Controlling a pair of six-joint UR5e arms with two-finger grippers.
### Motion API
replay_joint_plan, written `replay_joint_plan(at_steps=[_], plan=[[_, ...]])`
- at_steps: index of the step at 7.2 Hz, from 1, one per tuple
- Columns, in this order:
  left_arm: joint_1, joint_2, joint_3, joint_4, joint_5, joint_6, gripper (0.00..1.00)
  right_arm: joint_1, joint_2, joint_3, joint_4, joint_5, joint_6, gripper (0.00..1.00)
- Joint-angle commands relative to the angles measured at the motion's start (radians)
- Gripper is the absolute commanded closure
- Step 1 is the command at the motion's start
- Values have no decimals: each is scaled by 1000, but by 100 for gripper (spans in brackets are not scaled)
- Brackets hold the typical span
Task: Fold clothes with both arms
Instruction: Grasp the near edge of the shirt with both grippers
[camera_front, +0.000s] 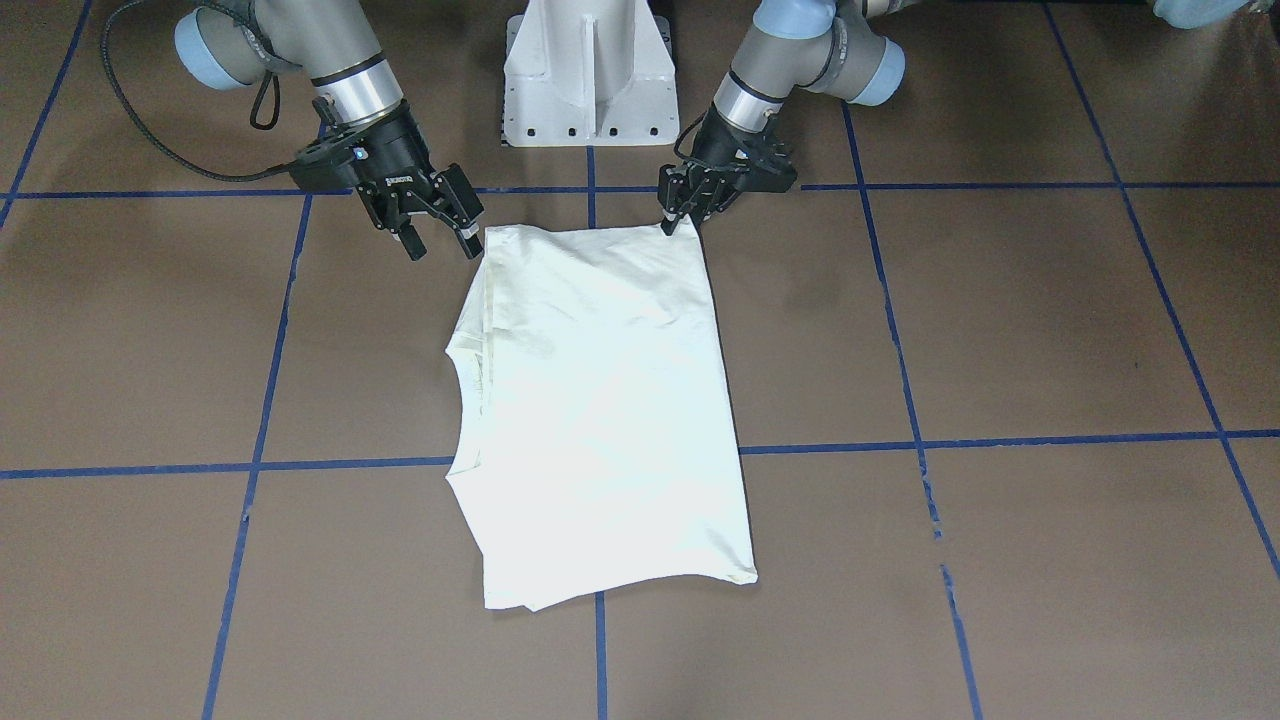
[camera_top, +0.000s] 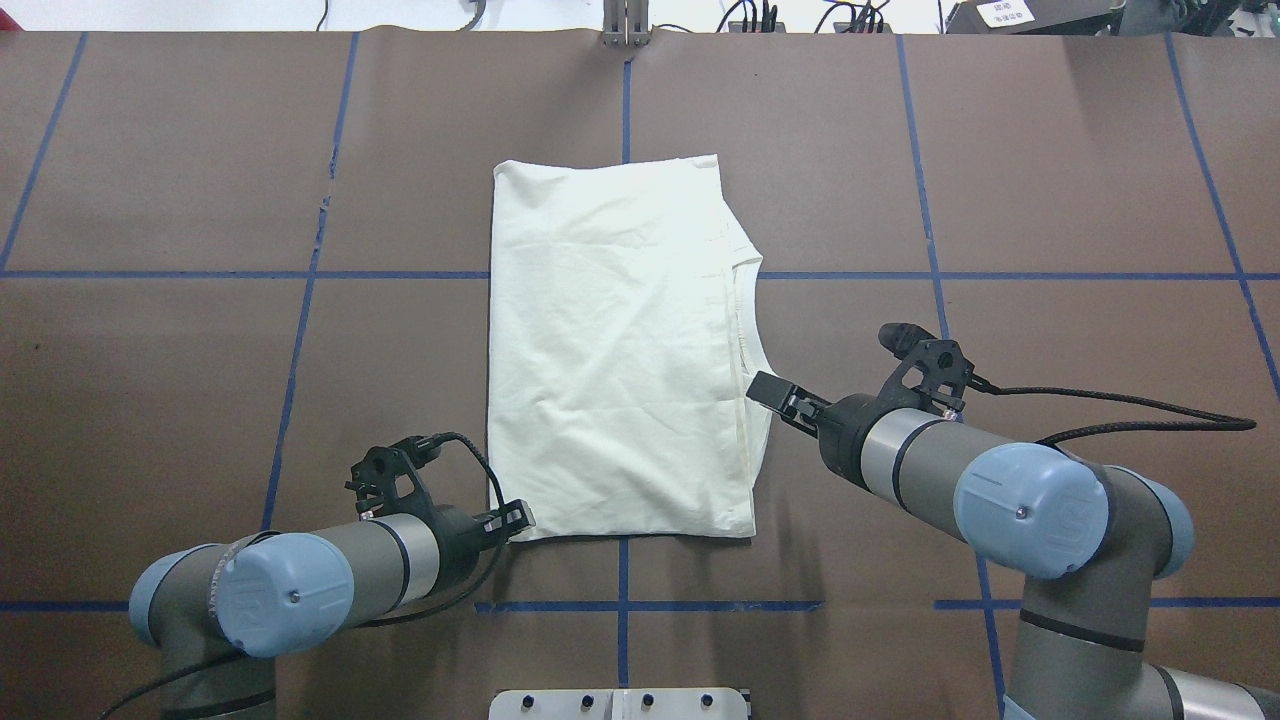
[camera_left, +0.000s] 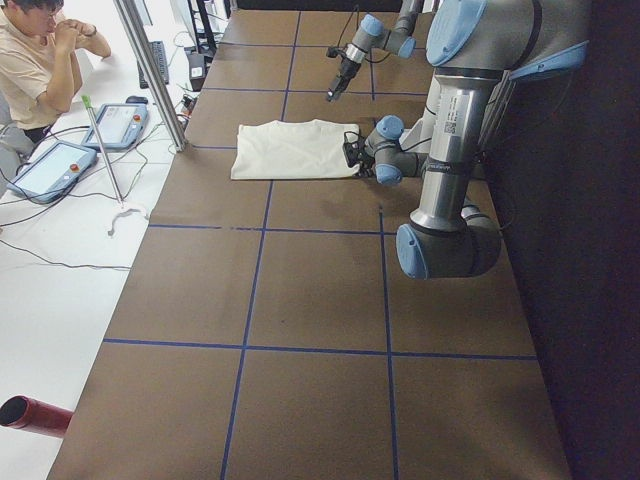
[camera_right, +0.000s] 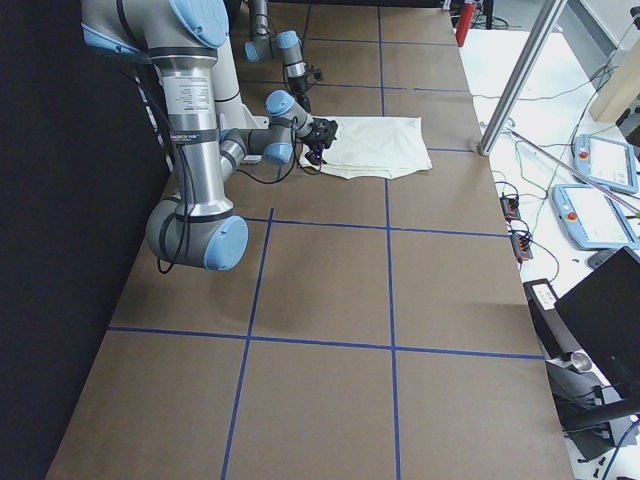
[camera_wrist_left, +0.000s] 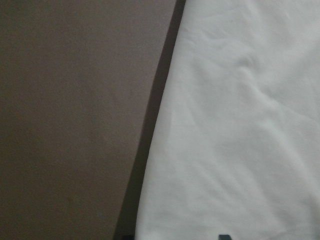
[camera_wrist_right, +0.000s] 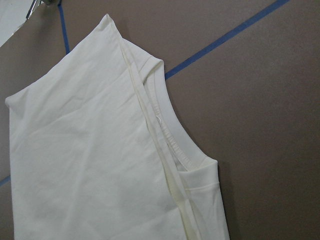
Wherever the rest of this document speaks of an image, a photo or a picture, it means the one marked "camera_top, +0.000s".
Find grey aluminium post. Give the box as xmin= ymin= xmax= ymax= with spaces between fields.
xmin=602 ymin=0 xmax=652 ymax=47

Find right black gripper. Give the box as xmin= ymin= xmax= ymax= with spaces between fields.
xmin=746 ymin=372 xmax=829 ymax=433

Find black box with label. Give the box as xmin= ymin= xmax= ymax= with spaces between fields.
xmin=943 ymin=1 xmax=1123 ymax=36

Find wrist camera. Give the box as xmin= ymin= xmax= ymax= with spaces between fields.
xmin=346 ymin=436 xmax=443 ymax=521
xmin=876 ymin=322 xmax=995 ymax=418

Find cream long-sleeve cat shirt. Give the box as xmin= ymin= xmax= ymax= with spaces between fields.
xmin=486 ymin=154 xmax=771 ymax=543

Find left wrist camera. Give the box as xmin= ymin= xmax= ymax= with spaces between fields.
xmin=346 ymin=436 xmax=443 ymax=521

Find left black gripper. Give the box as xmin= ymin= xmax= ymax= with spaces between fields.
xmin=470 ymin=498 xmax=536 ymax=550

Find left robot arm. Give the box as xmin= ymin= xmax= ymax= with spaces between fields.
xmin=128 ymin=500 xmax=535 ymax=719

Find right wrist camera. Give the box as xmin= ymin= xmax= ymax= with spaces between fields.
xmin=876 ymin=322 xmax=995 ymax=418

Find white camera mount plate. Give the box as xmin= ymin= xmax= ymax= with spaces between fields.
xmin=488 ymin=687 xmax=755 ymax=719

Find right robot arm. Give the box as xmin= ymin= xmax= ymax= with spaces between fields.
xmin=748 ymin=372 xmax=1277 ymax=719

